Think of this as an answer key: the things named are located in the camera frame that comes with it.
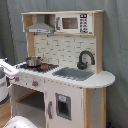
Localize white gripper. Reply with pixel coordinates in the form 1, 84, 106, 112
0, 59, 19, 79

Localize white toy microwave door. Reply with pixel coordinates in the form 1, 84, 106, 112
56, 14, 93, 34

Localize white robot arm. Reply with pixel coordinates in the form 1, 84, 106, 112
0, 59, 37, 128

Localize wooden toy kitchen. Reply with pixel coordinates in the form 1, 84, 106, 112
10, 10, 115, 128

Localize silver toy pot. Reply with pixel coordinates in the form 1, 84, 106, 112
25, 56, 42, 67

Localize right red stove knob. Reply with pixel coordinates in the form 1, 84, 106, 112
32, 81, 39, 87

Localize black toy stovetop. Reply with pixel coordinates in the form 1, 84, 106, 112
20, 63, 57, 72

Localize grey range hood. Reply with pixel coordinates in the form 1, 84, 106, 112
26, 15, 54, 34

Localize grey toy sink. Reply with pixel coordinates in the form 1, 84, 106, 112
53, 67, 93, 81

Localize black toy faucet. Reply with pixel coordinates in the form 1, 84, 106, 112
77, 50, 95, 70

